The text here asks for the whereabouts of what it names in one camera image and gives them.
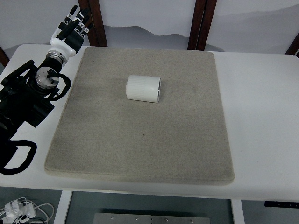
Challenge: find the white power adapter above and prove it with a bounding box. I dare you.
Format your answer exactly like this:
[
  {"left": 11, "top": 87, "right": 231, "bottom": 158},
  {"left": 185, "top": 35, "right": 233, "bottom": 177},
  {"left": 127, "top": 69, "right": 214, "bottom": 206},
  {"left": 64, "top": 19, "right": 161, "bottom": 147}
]
[{"left": 4, "top": 200, "right": 37, "bottom": 219}]

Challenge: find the black table control panel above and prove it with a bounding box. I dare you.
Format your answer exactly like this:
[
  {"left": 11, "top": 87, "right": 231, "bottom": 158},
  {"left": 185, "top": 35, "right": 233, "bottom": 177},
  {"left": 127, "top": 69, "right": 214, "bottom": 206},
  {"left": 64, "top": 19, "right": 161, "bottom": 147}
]
[{"left": 264, "top": 201, "right": 299, "bottom": 207}]

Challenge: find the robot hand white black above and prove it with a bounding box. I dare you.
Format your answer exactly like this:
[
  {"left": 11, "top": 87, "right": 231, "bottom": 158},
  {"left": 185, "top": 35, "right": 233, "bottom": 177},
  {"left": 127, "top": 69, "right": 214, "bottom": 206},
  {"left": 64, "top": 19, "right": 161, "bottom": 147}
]
[{"left": 48, "top": 4, "right": 93, "bottom": 59}]

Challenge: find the white table leg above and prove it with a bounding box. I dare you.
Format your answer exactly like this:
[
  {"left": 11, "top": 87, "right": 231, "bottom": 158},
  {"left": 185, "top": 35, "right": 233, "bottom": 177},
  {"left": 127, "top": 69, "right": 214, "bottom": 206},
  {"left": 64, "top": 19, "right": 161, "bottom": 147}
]
[
  {"left": 53, "top": 190, "right": 73, "bottom": 224},
  {"left": 230, "top": 199, "right": 245, "bottom": 224}
]

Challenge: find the white cup with handle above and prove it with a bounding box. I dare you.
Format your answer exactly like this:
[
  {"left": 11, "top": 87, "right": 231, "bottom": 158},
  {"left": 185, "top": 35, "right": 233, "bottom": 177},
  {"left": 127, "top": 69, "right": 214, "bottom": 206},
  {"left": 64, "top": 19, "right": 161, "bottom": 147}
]
[{"left": 126, "top": 75, "right": 162, "bottom": 103}]

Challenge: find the grey felt mat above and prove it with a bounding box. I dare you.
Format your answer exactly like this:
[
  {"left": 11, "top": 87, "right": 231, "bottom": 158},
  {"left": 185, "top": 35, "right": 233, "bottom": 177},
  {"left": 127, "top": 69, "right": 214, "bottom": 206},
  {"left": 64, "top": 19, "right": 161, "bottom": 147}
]
[{"left": 43, "top": 46, "right": 235, "bottom": 186}]

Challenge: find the brown wooden screen frame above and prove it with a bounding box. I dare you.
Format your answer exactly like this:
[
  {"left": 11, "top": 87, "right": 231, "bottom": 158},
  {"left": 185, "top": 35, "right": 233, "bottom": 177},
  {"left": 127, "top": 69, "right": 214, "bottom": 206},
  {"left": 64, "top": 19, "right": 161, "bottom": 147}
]
[
  {"left": 187, "top": 0, "right": 218, "bottom": 51},
  {"left": 285, "top": 35, "right": 299, "bottom": 56},
  {"left": 78, "top": 0, "right": 108, "bottom": 47},
  {"left": 0, "top": 45, "right": 10, "bottom": 68}
]

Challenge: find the white cable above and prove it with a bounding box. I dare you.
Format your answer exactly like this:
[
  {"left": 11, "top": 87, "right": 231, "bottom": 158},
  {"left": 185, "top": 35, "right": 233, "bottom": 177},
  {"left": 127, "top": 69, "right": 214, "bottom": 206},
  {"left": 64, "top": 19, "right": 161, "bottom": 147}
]
[{"left": 0, "top": 197, "right": 55, "bottom": 223}]

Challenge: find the grey metal plate with screws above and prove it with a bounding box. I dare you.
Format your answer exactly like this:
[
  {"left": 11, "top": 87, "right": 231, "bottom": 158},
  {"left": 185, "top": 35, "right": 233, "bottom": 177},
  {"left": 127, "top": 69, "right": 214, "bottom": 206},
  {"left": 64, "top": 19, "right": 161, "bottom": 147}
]
[{"left": 93, "top": 212, "right": 211, "bottom": 224}]

